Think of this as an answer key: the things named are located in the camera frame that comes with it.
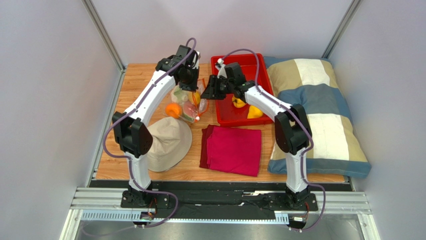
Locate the magenta folded cloth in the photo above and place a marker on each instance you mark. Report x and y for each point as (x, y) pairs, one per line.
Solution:
(231, 150)

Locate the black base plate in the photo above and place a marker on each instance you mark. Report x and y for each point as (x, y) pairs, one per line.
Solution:
(216, 199)

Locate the aluminium frame rail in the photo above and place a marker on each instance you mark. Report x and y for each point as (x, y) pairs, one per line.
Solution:
(103, 204)

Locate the clear zip top bag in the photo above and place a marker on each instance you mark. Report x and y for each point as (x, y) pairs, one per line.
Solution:
(204, 104)

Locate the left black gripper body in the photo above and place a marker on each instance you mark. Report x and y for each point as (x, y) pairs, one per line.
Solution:
(191, 84)

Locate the red plastic tray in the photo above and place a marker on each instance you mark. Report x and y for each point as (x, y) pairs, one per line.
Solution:
(227, 114)

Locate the beige bucket hat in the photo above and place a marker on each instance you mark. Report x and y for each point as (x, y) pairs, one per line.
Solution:
(172, 140)

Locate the plaid pillow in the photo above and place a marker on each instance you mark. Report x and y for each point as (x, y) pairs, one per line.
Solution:
(312, 83)

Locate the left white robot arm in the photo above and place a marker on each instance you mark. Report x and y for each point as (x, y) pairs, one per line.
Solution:
(130, 128)

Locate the fake watermelon slice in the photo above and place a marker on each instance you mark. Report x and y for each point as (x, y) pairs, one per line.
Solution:
(190, 112)

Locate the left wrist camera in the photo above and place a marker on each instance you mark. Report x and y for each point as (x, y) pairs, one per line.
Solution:
(196, 59)

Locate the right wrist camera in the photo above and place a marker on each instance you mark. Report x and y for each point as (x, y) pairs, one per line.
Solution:
(220, 66)

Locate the yellow fake pear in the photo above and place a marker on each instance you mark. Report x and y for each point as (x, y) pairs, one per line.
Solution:
(254, 112)

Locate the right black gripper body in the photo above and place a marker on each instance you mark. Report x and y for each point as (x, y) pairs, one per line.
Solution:
(215, 88)

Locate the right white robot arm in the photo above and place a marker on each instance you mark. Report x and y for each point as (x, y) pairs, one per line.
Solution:
(291, 125)

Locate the dark yellow fake fruit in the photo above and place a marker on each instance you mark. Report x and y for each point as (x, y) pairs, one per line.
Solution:
(194, 98)

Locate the white fake cauliflower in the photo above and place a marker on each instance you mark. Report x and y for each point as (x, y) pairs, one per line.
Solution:
(178, 95)

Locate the orange fake fruit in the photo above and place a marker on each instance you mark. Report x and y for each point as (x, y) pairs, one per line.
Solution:
(174, 110)

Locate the yellow fake pepper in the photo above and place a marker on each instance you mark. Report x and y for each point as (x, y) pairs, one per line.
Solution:
(237, 103)

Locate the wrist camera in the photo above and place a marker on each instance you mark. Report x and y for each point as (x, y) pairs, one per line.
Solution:
(220, 66)
(196, 59)

